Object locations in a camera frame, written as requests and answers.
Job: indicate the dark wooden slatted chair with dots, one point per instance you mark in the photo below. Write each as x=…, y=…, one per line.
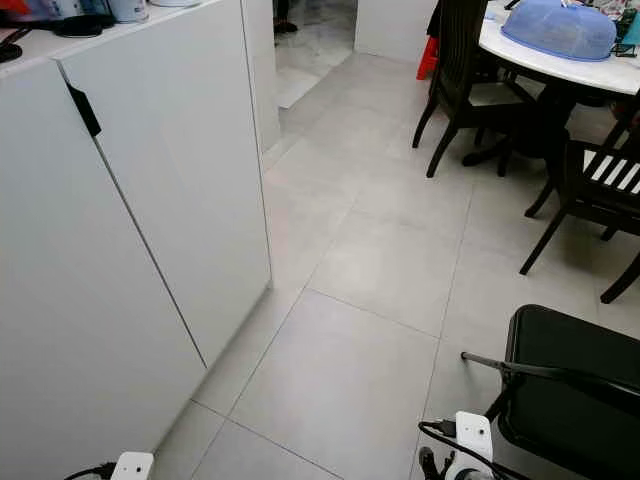
x=585, y=200

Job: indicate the black shoe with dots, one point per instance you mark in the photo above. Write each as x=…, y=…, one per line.
x=285, y=26

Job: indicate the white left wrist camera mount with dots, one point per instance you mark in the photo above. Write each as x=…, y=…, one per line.
x=133, y=467

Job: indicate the white cabinet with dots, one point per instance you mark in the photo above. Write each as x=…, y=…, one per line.
x=160, y=200

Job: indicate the white bowl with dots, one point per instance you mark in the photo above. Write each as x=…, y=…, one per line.
x=173, y=3

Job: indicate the orange bag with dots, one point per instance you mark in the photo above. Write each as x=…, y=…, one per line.
x=12, y=6

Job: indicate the black round lid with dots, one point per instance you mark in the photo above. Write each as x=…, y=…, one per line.
x=78, y=27

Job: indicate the black kitchen utensil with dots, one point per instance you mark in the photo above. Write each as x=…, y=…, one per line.
x=10, y=52

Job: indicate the white round dining table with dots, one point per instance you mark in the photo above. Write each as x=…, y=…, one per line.
x=550, y=68

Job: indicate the white jar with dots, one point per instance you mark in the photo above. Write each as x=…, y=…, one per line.
x=128, y=9

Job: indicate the red plastic stool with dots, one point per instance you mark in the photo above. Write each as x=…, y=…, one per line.
x=429, y=60

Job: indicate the dark wooden dining chair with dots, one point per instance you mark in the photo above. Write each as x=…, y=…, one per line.
x=460, y=50

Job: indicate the blue mesh food cover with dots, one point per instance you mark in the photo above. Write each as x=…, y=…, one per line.
x=560, y=28

